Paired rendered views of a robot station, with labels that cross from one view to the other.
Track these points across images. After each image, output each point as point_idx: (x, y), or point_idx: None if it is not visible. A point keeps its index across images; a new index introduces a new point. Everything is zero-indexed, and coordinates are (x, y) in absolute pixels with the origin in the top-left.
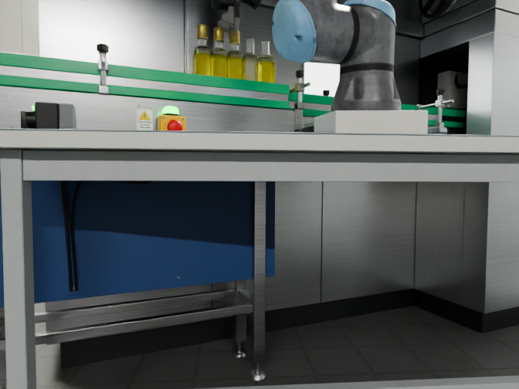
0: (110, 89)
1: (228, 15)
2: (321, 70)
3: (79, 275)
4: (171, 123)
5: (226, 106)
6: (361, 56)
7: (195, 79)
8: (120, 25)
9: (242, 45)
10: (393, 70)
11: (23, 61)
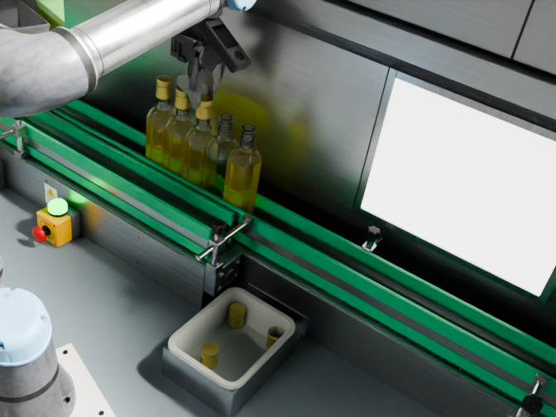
0: (31, 150)
1: (184, 79)
2: (409, 180)
3: None
4: (33, 229)
5: (122, 221)
6: None
7: (99, 174)
8: None
9: (268, 93)
10: (12, 401)
11: None
